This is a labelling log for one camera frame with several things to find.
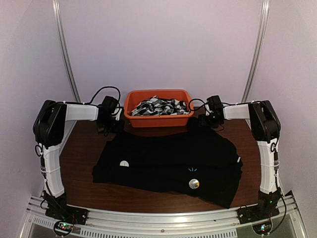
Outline black t-shirt blue logo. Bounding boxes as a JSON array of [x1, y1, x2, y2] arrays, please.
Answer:
[[92, 117, 243, 208]]

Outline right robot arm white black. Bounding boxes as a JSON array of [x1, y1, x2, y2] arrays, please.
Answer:
[[199, 95, 282, 219]]

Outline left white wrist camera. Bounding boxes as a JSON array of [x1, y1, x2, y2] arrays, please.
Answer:
[[112, 107, 122, 117]]

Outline aluminium corner post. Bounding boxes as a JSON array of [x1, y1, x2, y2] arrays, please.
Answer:
[[241, 0, 270, 103], [52, 0, 81, 102]]

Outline black white checkered shirt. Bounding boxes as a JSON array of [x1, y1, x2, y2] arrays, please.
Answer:
[[131, 96, 190, 116]]

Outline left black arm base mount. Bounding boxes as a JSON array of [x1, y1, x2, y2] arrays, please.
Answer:
[[45, 204, 88, 225]]

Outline round picture brooch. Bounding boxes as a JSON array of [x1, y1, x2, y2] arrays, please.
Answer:
[[119, 161, 129, 167]]

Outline left aluminium corner post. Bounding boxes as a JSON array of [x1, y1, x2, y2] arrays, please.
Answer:
[[52, 0, 81, 102]]

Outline right aluminium corner post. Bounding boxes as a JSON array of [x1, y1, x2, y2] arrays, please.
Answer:
[[241, 0, 270, 103]]

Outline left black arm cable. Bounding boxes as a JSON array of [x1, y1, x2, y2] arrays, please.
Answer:
[[86, 85, 122, 110]]

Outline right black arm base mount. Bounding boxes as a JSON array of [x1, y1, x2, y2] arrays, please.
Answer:
[[237, 205, 280, 224]]

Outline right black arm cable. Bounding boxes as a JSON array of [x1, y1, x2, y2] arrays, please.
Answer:
[[188, 98, 209, 114]]

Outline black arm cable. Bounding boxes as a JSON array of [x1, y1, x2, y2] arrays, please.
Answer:
[[188, 98, 209, 114], [86, 85, 122, 110]]

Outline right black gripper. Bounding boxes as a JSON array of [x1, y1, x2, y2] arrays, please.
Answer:
[[198, 113, 221, 128]]

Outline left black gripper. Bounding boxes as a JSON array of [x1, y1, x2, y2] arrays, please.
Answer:
[[100, 116, 125, 134]]

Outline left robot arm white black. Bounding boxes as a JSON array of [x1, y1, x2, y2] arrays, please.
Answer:
[[33, 96, 124, 220]]

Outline orange plastic bin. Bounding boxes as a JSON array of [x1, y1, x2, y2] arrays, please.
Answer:
[[124, 89, 194, 128]]

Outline aluminium front rail frame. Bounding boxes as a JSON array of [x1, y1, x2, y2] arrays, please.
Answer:
[[17, 195, 308, 238]]

